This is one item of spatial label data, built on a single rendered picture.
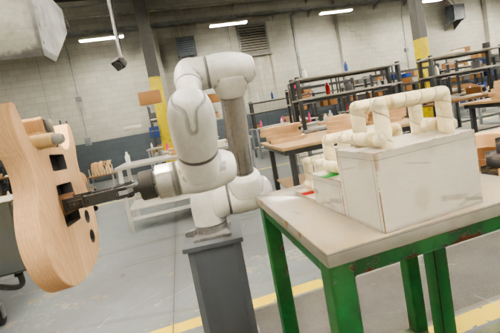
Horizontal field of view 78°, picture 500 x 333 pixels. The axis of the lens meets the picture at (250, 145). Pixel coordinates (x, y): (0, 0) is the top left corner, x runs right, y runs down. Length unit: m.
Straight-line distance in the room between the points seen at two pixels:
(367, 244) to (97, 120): 11.65
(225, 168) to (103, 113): 11.32
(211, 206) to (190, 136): 0.82
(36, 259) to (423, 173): 0.80
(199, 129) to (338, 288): 0.44
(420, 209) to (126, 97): 11.51
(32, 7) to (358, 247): 0.73
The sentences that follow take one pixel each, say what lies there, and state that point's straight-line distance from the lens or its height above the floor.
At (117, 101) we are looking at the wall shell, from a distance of 11.98.
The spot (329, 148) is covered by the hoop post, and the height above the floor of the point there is 1.09.
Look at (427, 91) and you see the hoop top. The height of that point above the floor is 1.20.
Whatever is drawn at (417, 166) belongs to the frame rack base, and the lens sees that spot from 0.75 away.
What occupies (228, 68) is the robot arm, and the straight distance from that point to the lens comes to 1.23.
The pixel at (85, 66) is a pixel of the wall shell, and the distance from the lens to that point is 12.35.
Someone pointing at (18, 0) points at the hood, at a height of 1.48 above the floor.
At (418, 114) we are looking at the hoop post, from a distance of 0.88.
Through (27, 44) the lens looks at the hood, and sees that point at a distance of 0.66.
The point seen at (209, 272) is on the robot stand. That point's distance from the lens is 1.53.
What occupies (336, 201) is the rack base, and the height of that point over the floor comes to 0.96.
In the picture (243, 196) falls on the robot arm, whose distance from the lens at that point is 1.46.
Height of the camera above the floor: 1.22
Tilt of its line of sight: 5 degrees down
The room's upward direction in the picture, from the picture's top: 10 degrees counter-clockwise
